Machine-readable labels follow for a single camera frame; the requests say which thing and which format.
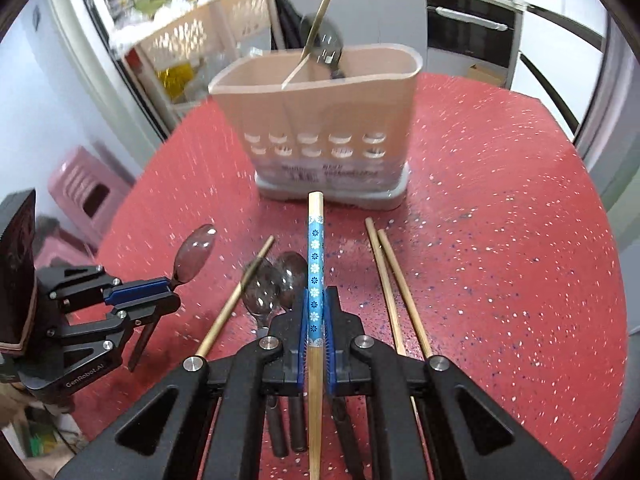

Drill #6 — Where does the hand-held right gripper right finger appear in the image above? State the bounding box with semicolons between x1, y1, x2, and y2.
322;285;573;480

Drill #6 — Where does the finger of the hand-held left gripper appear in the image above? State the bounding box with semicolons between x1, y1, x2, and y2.
47;292;182;358
37;265;175;313

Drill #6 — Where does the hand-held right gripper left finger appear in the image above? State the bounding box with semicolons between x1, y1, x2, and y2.
74;287;309;480

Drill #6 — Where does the blue floral bamboo chopstick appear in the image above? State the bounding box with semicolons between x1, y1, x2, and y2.
307;191;326;480

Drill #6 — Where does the black-handled metal spoon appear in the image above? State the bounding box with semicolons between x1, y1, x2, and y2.
127;224;218;373
272;251;309;453
242;259;289;458

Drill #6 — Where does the plain bamboo chopstick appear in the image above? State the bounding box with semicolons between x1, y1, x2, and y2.
377;229;434;361
365;217;408;357
300;0;347;61
194;235;276;359

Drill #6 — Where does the beige plastic utensil holder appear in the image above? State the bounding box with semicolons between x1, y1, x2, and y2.
207;44;422;211

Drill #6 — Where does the pink plastic stool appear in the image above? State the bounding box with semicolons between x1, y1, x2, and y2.
32;225;97;272
48;145;132;256

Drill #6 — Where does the yellow packet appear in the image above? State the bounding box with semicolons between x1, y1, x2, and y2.
157;62;201;98

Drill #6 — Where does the beige perforated storage basket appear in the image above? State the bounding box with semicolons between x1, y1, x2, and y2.
112;0;281;111

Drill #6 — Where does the slotted metal spoon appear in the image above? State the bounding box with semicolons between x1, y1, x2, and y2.
298;12;347;80

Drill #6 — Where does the cardboard box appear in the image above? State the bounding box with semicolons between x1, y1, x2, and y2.
467;62;508;87

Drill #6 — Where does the black built-in oven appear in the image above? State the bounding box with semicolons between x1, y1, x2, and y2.
425;0;518;72

